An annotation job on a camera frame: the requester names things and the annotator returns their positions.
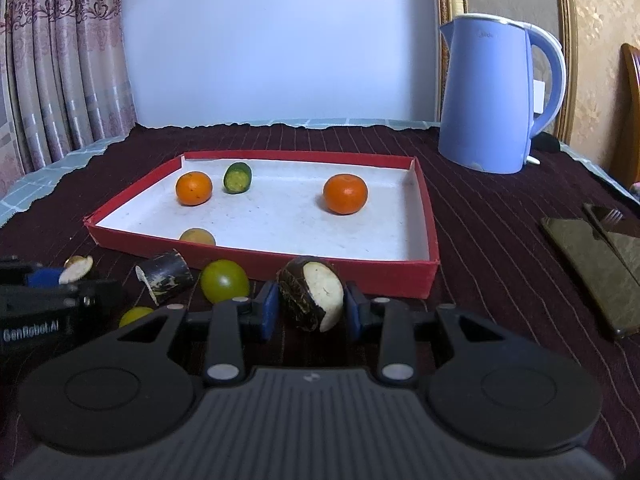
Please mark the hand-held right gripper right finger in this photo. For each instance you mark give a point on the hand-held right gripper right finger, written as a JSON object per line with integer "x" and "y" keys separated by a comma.
{"x": 351, "y": 315}

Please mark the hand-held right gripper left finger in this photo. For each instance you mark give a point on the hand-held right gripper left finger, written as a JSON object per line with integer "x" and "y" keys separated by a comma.
{"x": 270, "y": 310}

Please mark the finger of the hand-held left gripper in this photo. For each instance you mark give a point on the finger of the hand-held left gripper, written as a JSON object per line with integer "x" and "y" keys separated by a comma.
{"x": 42, "y": 278}
{"x": 95, "y": 295}

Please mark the round green fruit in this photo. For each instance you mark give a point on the round green fruit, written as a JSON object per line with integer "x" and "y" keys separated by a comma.
{"x": 225, "y": 280}

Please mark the red cardboard tray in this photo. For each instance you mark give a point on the red cardboard tray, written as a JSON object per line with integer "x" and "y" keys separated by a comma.
{"x": 280, "y": 220}

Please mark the yellow longan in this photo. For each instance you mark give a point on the yellow longan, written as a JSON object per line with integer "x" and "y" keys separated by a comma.
{"x": 197, "y": 237}

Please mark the orange mandarin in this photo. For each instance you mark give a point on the orange mandarin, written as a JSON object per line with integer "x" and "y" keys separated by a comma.
{"x": 345, "y": 194}
{"x": 194, "y": 188}

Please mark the green cucumber piece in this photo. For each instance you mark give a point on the green cucumber piece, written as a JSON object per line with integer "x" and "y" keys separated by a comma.
{"x": 236, "y": 178}

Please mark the small yellow-green fruit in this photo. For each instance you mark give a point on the small yellow-green fruit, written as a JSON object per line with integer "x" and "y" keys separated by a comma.
{"x": 134, "y": 316}

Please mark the dark striped cloth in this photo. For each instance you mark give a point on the dark striped cloth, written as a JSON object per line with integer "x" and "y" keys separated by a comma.
{"x": 500, "y": 200}

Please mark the pink patterned curtain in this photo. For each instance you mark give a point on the pink patterned curtain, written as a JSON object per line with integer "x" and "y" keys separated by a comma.
{"x": 50, "y": 60}

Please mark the large dark smartphone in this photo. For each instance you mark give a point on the large dark smartphone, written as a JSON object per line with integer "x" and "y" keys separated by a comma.
{"x": 590, "y": 260}

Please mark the blue electric kettle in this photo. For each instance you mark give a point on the blue electric kettle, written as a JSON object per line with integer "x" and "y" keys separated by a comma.
{"x": 480, "y": 105}

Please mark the wooden chair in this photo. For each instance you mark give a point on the wooden chair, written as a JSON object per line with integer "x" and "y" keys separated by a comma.
{"x": 630, "y": 110}

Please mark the white wall socket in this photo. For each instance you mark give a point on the white wall socket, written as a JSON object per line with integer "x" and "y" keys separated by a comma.
{"x": 538, "y": 96}

